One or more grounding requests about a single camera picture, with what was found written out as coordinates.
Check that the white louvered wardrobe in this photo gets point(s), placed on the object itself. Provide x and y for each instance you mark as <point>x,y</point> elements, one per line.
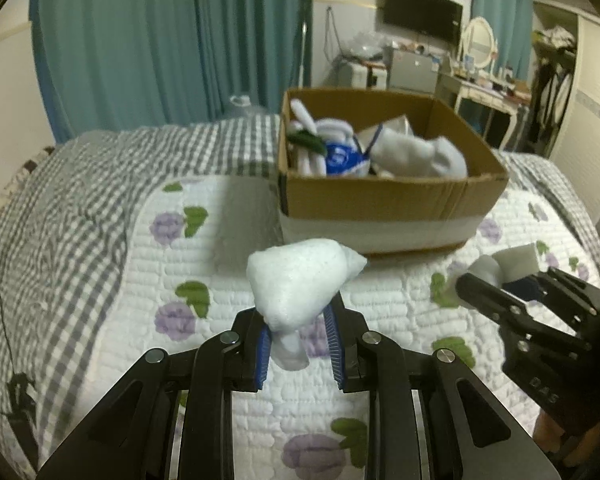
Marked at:
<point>576,152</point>

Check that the teal curtain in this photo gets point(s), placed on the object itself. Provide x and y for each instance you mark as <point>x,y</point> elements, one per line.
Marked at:
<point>511,22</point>
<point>122,64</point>

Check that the light blue tissue pack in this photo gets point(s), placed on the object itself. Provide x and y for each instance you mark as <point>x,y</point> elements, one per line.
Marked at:
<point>345,160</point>

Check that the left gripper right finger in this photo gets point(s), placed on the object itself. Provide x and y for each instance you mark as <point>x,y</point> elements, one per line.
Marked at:
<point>428,416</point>

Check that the grey knit glove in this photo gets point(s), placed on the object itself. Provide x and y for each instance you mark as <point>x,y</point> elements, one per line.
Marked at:
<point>402,154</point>

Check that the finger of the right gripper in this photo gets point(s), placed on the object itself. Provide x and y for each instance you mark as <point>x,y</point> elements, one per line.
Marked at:
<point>556,288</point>
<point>510,313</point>

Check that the white suitcase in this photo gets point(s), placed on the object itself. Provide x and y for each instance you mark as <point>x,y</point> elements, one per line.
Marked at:
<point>368,76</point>

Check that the white cloth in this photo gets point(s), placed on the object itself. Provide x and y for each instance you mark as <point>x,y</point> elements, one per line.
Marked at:
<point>506,266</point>

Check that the silver mini fridge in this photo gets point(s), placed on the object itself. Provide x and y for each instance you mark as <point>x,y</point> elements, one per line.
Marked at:
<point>412,72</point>

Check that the teal right curtain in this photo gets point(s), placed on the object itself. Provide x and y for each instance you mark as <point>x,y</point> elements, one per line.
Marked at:
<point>511,22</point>

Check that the black wall television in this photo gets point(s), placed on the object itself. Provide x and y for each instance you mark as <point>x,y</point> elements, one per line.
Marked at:
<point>440,19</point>

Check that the white dressing table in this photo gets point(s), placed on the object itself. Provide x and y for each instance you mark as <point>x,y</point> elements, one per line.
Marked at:
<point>455,92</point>

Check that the clear water jug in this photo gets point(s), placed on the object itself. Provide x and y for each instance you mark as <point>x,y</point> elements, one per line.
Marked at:
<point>241,106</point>

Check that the white sock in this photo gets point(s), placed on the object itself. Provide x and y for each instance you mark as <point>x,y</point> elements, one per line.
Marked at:
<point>292,284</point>

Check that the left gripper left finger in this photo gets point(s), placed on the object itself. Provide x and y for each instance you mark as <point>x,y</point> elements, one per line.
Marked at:
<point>169,415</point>

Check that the grey checked bed cover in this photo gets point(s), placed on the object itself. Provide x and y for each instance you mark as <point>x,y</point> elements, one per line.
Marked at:
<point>119,242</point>

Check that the brown cardboard box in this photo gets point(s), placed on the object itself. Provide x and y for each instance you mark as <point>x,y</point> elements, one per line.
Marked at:
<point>386,215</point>

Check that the oval vanity mirror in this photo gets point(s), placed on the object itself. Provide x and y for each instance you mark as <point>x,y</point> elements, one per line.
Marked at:
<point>478,42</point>

